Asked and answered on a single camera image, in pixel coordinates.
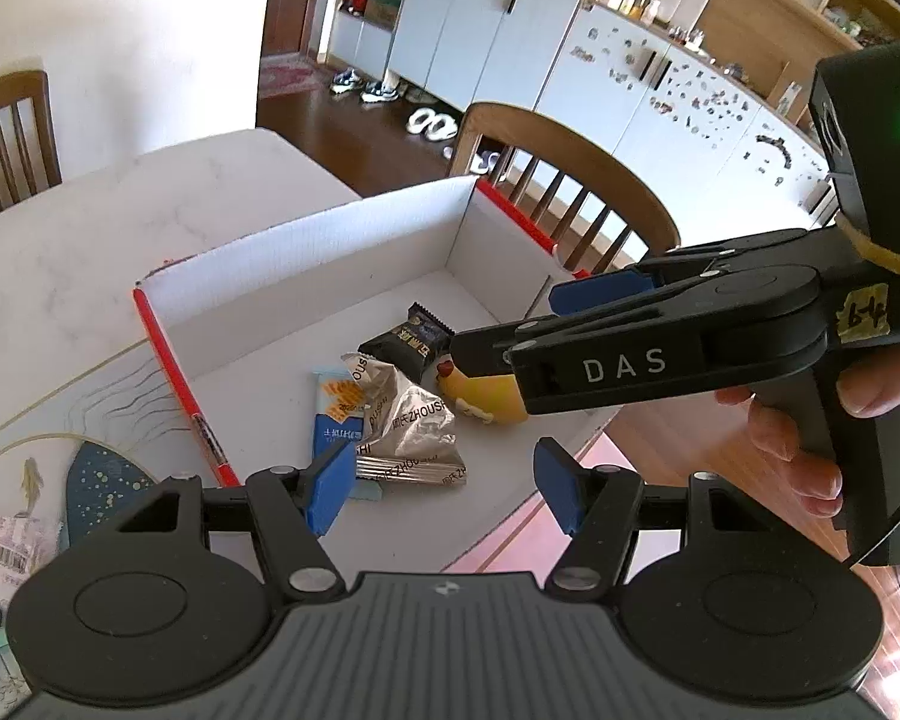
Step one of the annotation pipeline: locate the black snack packet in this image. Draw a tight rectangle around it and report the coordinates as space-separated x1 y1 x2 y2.
357 301 455 384

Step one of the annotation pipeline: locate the dark wooden chair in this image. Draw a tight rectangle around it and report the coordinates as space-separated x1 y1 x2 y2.
0 70 63 227

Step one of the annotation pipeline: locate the white wooden wall cabinet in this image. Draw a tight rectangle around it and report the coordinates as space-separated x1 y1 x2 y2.
322 0 900 241

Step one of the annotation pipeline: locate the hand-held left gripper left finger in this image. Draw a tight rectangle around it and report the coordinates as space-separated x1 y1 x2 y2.
90 439 359 606

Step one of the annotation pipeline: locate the light wooden chair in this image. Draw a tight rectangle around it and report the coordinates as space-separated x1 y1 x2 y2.
450 101 682 275

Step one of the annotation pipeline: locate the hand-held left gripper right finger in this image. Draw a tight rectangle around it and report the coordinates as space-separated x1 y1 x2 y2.
532 435 805 606

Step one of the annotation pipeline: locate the yellow duck toy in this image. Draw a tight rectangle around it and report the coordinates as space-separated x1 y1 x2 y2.
436 359 530 425

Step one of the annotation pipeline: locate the white plastic container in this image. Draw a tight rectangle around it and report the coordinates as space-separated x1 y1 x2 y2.
655 0 710 28

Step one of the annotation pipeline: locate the silver foil packet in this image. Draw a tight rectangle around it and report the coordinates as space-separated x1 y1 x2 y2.
340 352 470 489

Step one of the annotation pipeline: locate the blue orange snack packet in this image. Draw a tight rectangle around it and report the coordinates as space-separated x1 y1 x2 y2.
311 367 382 502

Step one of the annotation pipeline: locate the person's right hand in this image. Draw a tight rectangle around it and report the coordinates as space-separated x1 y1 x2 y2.
716 356 900 520

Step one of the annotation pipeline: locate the white marble desktop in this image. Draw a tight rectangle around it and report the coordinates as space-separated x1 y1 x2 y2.
0 127 616 720

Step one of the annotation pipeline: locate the red cardboard box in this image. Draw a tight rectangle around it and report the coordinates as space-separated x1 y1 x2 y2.
132 175 608 575

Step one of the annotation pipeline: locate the blue printed table mat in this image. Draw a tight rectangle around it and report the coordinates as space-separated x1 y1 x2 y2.
0 349 226 691

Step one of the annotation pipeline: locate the red patterned rug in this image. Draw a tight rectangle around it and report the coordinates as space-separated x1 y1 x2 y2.
259 58 325 99

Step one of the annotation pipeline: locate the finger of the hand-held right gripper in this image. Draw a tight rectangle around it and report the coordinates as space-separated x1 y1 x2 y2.
550 227 857 317
448 272 722 416

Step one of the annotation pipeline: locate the bread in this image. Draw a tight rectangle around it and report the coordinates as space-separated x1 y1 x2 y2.
0 486 67 602

